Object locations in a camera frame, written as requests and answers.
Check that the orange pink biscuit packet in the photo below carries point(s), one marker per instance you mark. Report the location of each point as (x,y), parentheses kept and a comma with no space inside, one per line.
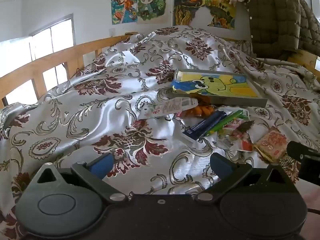
(272,140)

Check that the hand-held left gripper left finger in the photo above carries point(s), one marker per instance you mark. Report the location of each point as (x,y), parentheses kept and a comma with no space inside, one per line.
(101,165)

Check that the dark blue long packet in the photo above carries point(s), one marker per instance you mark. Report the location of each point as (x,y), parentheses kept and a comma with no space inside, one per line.
(205,125)

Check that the wooden bed rail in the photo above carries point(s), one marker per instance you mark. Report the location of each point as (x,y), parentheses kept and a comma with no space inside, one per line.
(37,66)

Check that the small pink packet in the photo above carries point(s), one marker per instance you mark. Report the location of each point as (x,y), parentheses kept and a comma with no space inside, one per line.
(179,115)

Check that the olive quilted jacket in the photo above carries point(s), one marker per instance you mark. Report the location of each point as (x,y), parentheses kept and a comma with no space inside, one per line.
(275,17)

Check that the yellow blue drawing paper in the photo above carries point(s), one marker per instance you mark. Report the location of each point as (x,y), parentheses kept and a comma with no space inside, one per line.
(225,85)

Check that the dark brown snack wrapper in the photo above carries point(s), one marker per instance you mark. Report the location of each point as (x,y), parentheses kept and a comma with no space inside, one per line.
(246,126)

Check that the light wooden board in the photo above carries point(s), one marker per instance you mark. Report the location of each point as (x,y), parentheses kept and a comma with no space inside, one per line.
(307,57)

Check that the grey shallow box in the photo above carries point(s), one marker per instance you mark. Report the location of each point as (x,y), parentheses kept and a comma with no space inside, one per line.
(237,102)

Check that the white green snack packet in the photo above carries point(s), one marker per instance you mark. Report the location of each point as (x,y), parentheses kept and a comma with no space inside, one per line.
(170,106)

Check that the person's right hand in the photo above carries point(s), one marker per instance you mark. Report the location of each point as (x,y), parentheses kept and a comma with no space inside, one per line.
(314,225)

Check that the orange-haired girl wall poster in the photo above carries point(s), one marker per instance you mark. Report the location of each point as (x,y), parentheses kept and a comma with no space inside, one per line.
(122,5)

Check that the green long packet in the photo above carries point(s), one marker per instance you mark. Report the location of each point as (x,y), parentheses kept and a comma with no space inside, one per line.
(225,121)

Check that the white red snack packet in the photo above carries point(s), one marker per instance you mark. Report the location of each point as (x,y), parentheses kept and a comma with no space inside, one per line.
(228,132)
(243,145)

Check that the clear bag of orange snacks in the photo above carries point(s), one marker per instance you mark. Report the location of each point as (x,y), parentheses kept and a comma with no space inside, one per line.
(202,110)

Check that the swirly colourful painting poster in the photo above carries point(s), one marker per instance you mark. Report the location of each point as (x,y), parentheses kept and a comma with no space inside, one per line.
(185,2)

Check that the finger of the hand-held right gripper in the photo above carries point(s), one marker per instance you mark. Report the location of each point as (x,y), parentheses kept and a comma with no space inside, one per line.
(295,150)

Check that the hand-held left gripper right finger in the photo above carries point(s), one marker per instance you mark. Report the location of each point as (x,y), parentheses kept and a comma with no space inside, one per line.
(221,166)

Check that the blond cartoon figure wall poster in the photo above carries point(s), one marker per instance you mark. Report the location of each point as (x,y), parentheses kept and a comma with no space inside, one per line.
(150,2)

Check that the window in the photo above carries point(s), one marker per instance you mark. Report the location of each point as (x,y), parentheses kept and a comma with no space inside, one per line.
(60,37)

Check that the floral satin blanket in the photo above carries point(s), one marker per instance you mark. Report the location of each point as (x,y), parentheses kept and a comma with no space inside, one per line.
(100,110)

